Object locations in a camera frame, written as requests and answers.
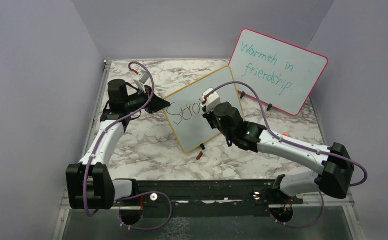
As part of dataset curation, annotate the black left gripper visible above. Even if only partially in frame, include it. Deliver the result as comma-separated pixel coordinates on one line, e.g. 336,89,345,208
125,84,170,114

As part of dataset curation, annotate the yellow framed whiteboard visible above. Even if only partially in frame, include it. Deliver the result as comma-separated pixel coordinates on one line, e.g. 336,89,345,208
163,65,234,153

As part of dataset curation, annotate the brown marker cap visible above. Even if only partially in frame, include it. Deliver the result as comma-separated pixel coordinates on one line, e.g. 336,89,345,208
196,152,203,160

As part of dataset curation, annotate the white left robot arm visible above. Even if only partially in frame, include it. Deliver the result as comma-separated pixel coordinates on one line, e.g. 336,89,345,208
65,79,170,217

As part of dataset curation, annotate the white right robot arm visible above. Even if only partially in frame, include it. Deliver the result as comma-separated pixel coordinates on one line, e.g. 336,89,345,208
201,102,354,204

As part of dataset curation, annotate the pink framed whiteboard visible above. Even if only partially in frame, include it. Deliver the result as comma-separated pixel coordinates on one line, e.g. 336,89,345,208
228,28,328,116

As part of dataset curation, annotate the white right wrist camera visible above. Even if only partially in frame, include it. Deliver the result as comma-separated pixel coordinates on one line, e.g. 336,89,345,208
199,88,221,113

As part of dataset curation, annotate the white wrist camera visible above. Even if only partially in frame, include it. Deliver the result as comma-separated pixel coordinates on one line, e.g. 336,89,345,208
199,88,221,113
133,71,149,93

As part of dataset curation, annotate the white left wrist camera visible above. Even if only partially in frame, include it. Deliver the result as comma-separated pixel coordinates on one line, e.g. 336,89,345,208
133,71,149,93

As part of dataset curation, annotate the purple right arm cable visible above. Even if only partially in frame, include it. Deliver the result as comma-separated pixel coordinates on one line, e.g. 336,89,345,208
203,81,368,229

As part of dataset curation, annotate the aluminium table frame rail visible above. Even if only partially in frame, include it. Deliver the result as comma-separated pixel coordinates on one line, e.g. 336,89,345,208
51,60,113,240

